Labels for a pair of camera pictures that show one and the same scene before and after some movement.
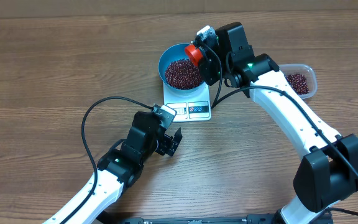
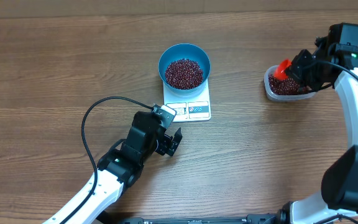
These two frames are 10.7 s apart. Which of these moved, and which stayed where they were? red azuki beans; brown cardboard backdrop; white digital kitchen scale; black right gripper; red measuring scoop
Moved: red measuring scoop; black right gripper
Stayed: white digital kitchen scale; brown cardboard backdrop; red azuki beans
